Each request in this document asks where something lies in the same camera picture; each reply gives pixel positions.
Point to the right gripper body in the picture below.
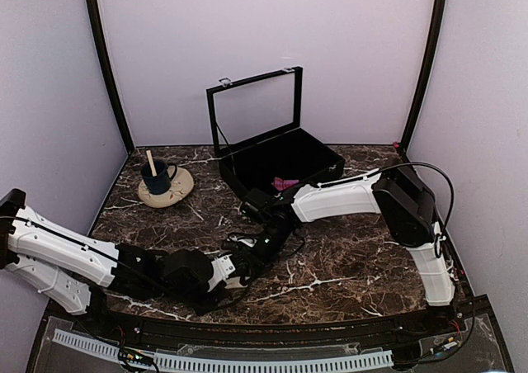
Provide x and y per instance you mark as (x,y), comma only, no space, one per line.
(273,243)

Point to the magenta purple sock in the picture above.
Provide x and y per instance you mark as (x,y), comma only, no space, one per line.
(282,184)

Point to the black display box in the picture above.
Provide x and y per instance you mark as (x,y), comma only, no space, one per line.
(257,134)

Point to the cream brown sock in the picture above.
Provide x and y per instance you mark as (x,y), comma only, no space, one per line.
(238,282)

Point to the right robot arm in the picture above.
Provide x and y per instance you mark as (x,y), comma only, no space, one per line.
(396,192)

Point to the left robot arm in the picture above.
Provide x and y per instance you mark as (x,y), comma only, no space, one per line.
(75,270)

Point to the dark blue mug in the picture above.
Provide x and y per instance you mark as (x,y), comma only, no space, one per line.
(163,181)

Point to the green circuit board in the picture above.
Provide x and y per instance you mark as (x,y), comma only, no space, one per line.
(132,356)

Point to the wooden stir stick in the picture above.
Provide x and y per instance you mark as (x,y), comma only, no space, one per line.
(151,163)

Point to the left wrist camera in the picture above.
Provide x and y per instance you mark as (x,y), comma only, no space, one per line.
(223,267)

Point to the white cable duct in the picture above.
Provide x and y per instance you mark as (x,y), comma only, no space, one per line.
(194,358)

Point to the black front rail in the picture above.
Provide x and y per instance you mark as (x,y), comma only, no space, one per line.
(164,322)

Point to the right black frame post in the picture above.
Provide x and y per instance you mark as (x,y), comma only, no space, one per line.
(429,55)

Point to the black frame post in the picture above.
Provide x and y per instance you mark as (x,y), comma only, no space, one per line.
(429,55)
(99,39)

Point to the left black frame post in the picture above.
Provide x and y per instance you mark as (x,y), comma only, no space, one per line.
(99,39)

